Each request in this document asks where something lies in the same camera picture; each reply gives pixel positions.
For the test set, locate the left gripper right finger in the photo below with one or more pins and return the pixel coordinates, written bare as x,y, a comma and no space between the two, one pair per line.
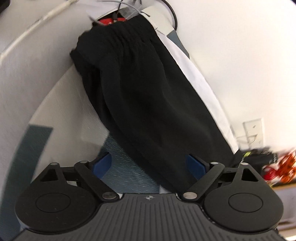
206,174

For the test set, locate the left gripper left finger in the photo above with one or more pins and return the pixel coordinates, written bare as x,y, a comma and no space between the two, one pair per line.
90,175

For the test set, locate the black hooded sweatshirt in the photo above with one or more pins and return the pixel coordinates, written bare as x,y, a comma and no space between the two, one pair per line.
146,102

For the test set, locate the black water bottle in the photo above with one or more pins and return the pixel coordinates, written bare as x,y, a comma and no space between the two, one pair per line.
261,157

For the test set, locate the red flower vase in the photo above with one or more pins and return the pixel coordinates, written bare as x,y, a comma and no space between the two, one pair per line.
270,174

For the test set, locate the geometric pattern tablecloth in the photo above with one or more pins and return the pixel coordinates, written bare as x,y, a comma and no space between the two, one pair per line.
45,114

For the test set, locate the white wall socket panel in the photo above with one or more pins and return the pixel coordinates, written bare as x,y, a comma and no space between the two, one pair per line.
253,137

